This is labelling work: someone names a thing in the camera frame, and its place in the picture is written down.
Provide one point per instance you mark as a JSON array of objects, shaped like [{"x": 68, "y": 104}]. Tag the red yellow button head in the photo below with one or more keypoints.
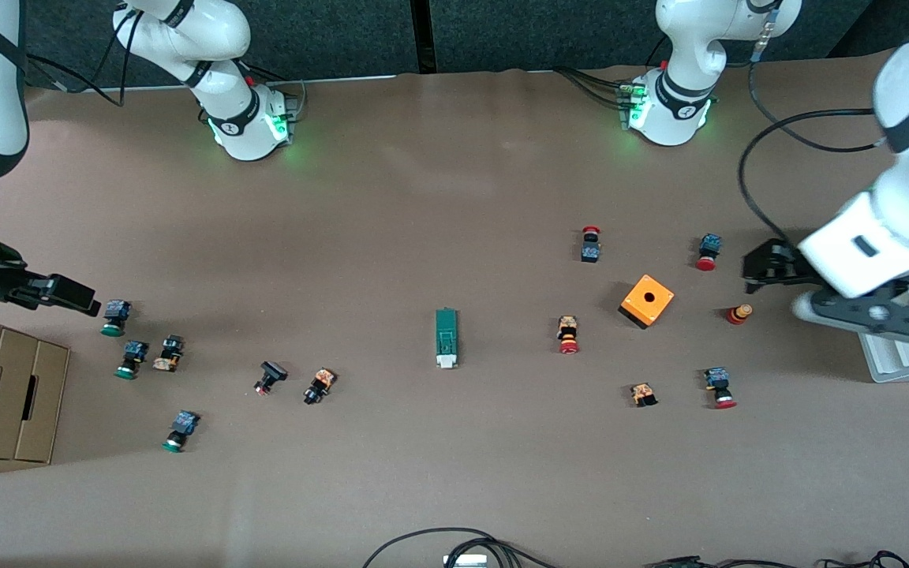
[{"x": 737, "y": 315}]

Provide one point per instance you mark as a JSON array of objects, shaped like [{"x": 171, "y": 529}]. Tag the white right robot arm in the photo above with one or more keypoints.
[{"x": 218, "y": 118}]

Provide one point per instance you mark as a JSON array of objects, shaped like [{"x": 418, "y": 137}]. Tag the green load switch white lever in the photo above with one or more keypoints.
[{"x": 447, "y": 339}]

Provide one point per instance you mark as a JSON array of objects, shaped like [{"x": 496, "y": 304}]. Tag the red pushbutton orange contact block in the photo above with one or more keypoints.
[{"x": 568, "y": 327}]

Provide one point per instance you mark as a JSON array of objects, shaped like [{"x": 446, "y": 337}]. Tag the black red pushbutton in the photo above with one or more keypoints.
[{"x": 271, "y": 371}]

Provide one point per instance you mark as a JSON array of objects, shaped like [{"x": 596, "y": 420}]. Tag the green pushbutton blue contact block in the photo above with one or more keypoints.
[
  {"x": 135, "y": 351},
  {"x": 117, "y": 309},
  {"x": 184, "y": 424}
]

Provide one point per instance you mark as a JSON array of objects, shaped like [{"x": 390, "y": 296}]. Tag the brown cardboard box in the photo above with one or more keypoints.
[{"x": 5, "y": 394}]

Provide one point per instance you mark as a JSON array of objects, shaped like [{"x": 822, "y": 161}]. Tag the red pushbutton blue contact block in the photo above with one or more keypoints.
[
  {"x": 716, "y": 379},
  {"x": 708, "y": 246},
  {"x": 590, "y": 252}
]

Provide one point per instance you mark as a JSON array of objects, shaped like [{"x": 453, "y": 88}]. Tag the black pushbutton orange contact block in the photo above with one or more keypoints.
[
  {"x": 320, "y": 383},
  {"x": 170, "y": 347}
]

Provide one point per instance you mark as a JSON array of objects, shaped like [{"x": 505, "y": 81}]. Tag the orange button enclosure box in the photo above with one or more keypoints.
[{"x": 648, "y": 300}]

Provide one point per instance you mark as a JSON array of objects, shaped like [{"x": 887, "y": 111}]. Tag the brown paper table cover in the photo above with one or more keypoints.
[{"x": 454, "y": 457}]

